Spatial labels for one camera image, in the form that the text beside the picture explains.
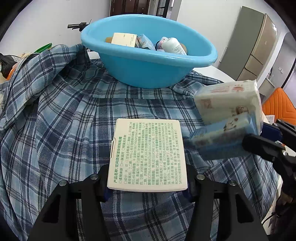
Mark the white tissue pack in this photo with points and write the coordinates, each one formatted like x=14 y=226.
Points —
x=221 y=101

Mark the orange chair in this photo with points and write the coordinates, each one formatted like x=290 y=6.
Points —
x=280 y=105

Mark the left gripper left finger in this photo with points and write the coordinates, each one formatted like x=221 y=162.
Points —
x=57 y=219

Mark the blue tissue pack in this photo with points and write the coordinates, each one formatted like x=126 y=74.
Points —
x=223 y=140

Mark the white plastic bottle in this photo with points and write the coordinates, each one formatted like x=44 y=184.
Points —
x=172 y=45

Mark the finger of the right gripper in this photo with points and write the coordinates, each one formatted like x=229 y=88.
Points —
x=268 y=150
x=281 y=131

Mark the black folding bicycle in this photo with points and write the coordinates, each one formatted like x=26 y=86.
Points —
x=80 y=27

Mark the yellow container green rim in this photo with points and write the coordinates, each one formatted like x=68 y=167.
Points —
x=43 y=48

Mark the orange top square box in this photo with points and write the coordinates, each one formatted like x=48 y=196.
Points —
x=125 y=39

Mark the dark brown door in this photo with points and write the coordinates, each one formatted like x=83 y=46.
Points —
x=121 y=7

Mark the light blue wipes pack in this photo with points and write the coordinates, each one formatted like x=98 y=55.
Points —
x=142 y=41

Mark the person's right hand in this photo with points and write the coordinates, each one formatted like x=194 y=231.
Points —
x=285 y=207

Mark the white paper sheet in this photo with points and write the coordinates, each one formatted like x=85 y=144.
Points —
x=270 y=118

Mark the blue plaid shirt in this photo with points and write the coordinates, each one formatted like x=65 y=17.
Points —
x=58 y=113

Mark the large cream box green text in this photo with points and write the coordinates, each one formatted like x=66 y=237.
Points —
x=147 y=155

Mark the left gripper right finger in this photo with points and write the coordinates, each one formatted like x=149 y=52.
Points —
x=237 y=218

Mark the orange tissue box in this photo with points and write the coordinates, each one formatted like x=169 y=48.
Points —
x=11 y=73

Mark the translucent orange soap case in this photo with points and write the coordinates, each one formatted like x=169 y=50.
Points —
x=108 y=40

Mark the black parcel bag with label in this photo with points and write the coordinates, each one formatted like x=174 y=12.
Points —
x=7 y=63

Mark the blue plastic basin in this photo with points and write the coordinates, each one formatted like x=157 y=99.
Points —
x=142 y=67

